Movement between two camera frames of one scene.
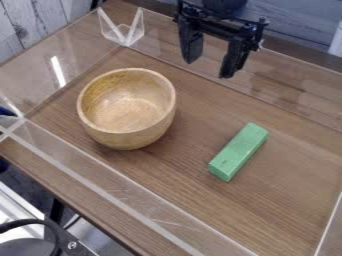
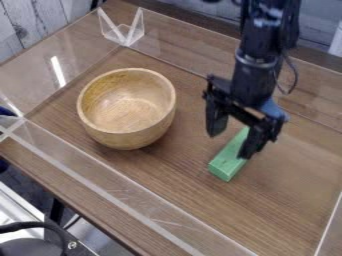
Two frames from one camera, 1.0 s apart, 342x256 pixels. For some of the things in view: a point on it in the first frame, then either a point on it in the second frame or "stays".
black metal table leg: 57,212 stays
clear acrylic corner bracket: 124,34 stays
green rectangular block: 240,151 stays
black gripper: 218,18 -> 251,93
